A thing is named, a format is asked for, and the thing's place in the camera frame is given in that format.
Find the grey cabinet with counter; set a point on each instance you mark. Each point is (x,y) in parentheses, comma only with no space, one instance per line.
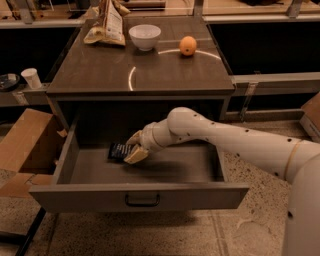
(107,72)

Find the cardboard box at right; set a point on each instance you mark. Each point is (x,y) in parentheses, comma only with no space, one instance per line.
(310,120)

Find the black floor stand leg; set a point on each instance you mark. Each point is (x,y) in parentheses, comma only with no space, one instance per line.
(22,241)

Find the brown chip bag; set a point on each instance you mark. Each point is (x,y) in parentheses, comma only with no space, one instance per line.
(109,25)

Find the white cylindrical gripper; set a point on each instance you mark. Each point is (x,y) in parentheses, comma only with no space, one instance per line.
(148,137)

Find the grey open drawer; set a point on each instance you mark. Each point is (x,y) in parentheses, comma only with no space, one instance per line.
(189,176)

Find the white ceramic bowl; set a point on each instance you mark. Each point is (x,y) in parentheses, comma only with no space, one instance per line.
(145,36)

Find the grey left side shelf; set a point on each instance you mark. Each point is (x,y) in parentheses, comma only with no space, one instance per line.
(23,95)

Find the brown cardboard box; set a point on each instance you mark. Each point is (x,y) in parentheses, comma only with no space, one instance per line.
(30,150)

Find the black drawer handle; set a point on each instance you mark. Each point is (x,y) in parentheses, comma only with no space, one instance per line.
(132,201)

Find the orange fruit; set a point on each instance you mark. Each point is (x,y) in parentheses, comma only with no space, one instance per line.
(187,46)

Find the dark round dish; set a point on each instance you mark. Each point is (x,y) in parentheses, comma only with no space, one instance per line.
(9,82)

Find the white paper cup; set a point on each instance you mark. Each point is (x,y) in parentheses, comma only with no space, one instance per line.
(32,78)

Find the dark blue rxbar wrapper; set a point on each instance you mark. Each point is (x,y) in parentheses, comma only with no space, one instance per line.
(118,151)

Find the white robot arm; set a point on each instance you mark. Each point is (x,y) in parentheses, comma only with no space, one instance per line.
(292,160)

